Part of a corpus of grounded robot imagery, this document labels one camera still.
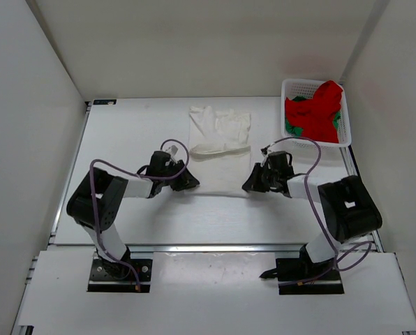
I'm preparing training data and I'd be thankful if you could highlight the purple cable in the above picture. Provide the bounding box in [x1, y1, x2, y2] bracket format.
[262, 136, 373, 287]
[89, 139, 191, 292]

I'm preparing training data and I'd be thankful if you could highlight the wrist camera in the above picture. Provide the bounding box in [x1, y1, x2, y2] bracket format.
[260, 147, 273, 157]
[165, 145, 179, 161]

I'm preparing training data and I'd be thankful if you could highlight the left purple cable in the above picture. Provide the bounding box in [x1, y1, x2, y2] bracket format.
[89, 139, 191, 292]

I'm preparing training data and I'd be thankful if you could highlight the red t shirt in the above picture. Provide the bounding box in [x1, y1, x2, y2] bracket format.
[284, 80, 345, 144]

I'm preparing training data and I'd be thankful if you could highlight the dark label sticker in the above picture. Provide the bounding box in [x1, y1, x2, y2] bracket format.
[92, 99, 117, 105]

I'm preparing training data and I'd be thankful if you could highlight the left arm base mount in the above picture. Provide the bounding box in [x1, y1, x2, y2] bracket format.
[87, 253, 153, 293]

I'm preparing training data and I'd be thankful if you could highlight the white plastic basket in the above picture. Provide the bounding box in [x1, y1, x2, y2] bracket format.
[281, 79, 352, 147]

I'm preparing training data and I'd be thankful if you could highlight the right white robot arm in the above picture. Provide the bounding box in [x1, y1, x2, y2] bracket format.
[242, 149, 382, 279]

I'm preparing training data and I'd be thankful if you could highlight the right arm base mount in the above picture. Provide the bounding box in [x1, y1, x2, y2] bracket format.
[259, 255, 345, 295]

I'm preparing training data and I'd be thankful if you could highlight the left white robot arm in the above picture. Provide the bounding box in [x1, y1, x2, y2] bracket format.
[66, 150, 200, 279]

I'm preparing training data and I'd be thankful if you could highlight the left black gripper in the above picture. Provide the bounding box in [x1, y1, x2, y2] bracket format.
[161, 159, 200, 192]

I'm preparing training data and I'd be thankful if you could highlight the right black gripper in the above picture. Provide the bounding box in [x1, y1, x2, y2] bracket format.
[244, 164, 279, 194]

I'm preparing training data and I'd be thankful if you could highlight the white t shirt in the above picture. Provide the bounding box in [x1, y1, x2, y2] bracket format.
[188, 106, 251, 198]

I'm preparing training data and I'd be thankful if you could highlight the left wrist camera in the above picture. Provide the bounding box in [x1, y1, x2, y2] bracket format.
[165, 145, 179, 161]

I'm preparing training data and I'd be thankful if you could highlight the green t shirt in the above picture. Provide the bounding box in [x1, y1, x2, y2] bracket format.
[284, 96, 342, 139]

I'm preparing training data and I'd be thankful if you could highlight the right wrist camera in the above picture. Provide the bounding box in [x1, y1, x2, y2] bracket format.
[260, 147, 273, 157]

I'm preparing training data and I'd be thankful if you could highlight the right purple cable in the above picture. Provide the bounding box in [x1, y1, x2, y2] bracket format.
[262, 136, 373, 287]

